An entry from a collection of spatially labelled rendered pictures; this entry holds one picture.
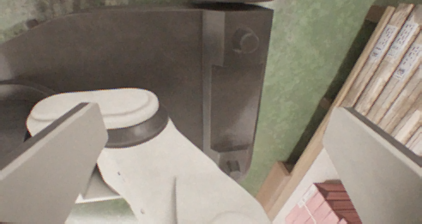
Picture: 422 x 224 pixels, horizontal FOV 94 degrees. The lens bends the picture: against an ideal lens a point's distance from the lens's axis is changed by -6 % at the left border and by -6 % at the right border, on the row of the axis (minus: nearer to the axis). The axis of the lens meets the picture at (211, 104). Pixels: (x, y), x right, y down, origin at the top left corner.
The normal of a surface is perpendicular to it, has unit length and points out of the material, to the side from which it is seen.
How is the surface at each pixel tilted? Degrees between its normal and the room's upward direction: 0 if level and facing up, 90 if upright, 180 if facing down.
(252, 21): 0
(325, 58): 0
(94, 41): 0
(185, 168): 90
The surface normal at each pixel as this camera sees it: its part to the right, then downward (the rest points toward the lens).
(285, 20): 0.18, 0.51
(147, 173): 0.01, -0.86
